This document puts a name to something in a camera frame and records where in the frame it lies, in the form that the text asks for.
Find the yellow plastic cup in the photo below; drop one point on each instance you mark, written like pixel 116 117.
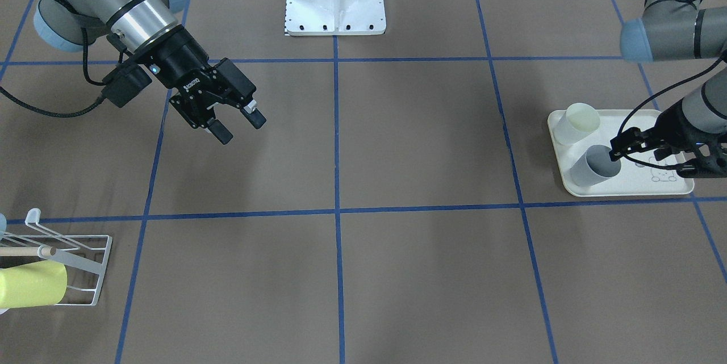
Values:
pixel 42 283

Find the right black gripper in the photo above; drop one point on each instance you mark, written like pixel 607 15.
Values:
pixel 180 65

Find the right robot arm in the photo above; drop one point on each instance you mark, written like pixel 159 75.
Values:
pixel 125 44

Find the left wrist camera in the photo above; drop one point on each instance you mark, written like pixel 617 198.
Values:
pixel 709 162

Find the cream plastic tray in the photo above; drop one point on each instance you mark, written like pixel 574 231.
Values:
pixel 633 179

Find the pale green plastic cup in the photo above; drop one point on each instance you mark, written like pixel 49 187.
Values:
pixel 577 122

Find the white wire cup rack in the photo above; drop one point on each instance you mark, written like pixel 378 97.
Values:
pixel 85 256

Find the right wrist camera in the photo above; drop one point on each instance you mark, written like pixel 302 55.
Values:
pixel 124 84

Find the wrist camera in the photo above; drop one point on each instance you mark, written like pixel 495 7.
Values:
pixel 709 162
pixel 124 84

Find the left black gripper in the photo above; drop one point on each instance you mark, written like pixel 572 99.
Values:
pixel 675 121

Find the grey plastic cup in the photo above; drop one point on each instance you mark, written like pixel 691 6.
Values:
pixel 594 166

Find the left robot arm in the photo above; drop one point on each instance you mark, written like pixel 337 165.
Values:
pixel 678 30

